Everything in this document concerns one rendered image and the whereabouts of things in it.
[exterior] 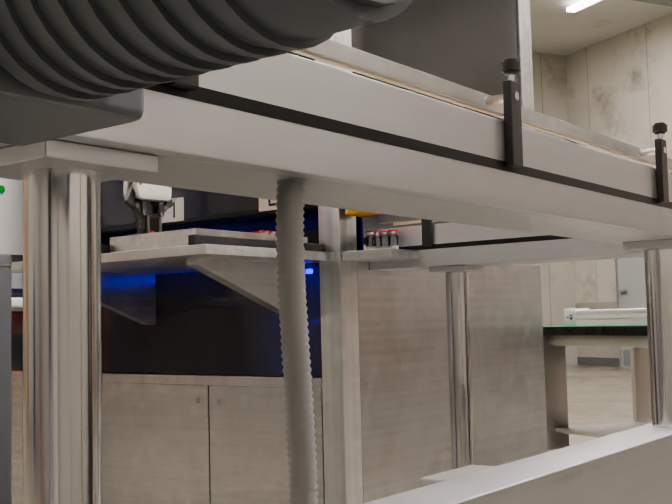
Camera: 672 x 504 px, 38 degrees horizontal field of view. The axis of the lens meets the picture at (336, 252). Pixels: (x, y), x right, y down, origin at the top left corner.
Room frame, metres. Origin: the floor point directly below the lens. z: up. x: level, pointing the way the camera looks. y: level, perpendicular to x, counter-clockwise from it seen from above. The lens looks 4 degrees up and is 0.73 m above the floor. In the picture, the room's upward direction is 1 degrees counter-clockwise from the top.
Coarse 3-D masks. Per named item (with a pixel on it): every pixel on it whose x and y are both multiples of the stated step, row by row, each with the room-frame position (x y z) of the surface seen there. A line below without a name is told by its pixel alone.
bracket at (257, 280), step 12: (192, 264) 1.93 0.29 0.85; (204, 264) 1.94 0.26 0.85; (216, 264) 1.97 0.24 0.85; (228, 264) 1.99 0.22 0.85; (240, 264) 2.02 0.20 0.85; (252, 264) 2.05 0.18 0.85; (264, 264) 2.08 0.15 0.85; (216, 276) 1.98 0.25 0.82; (228, 276) 1.99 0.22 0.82; (240, 276) 2.02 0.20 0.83; (252, 276) 2.05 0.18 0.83; (264, 276) 2.08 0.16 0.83; (276, 276) 2.11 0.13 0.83; (240, 288) 2.03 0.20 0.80; (252, 288) 2.05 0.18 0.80; (264, 288) 2.08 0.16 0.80; (276, 288) 2.11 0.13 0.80; (264, 300) 2.08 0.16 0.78; (276, 300) 2.11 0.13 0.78; (276, 312) 2.15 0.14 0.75
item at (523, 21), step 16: (528, 0) 2.91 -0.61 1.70; (528, 16) 2.91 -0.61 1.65; (528, 32) 2.91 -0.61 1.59; (528, 48) 2.90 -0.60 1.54; (528, 64) 2.90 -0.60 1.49; (528, 80) 2.90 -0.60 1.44; (528, 96) 2.89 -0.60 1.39; (528, 128) 2.89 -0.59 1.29; (304, 208) 2.19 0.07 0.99; (176, 224) 2.47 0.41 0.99
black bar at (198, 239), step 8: (192, 240) 1.84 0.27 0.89; (200, 240) 1.85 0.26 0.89; (208, 240) 1.87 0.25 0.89; (216, 240) 1.89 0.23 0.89; (224, 240) 1.90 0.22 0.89; (232, 240) 1.92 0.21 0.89; (240, 240) 1.94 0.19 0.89; (248, 240) 1.96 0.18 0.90; (256, 240) 1.98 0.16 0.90; (264, 240) 2.00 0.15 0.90; (272, 240) 2.02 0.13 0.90; (312, 248) 2.12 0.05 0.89; (320, 248) 2.15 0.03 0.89
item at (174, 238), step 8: (160, 232) 1.93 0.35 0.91; (168, 232) 1.92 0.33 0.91; (176, 232) 1.91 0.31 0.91; (184, 232) 1.89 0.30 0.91; (192, 232) 1.88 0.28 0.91; (200, 232) 1.88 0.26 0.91; (208, 232) 1.90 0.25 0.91; (216, 232) 1.92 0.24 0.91; (224, 232) 1.93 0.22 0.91; (232, 232) 1.95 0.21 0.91; (240, 232) 1.97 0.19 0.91; (248, 232) 1.99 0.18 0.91; (112, 240) 2.03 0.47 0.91; (120, 240) 2.01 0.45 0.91; (128, 240) 1.99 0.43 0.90; (136, 240) 1.98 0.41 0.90; (144, 240) 1.96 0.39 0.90; (152, 240) 1.95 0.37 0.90; (160, 240) 1.94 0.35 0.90; (168, 240) 1.92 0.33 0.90; (176, 240) 1.91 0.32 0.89; (184, 240) 1.89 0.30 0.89; (304, 240) 2.13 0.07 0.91; (112, 248) 2.03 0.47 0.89; (120, 248) 2.01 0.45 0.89; (128, 248) 1.99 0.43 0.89; (136, 248) 1.98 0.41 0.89; (144, 248) 1.96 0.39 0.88; (152, 248) 1.95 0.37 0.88
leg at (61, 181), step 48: (48, 144) 0.57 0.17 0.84; (48, 192) 0.61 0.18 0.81; (96, 192) 0.63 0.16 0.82; (48, 240) 0.61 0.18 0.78; (96, 240) 0.63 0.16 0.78; (48, 288) 0.61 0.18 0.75; (96, 288) 0.63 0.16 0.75; (48, 336) 0.61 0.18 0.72; (96, 336) 0.63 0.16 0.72; (48, 384) 0.61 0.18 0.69; (96, 384) 0.63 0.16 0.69; (48, 432) 0.61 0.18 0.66; (96, 432) 0.63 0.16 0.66; (48, 480) 0.61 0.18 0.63; (96, 480) 0.63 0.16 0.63
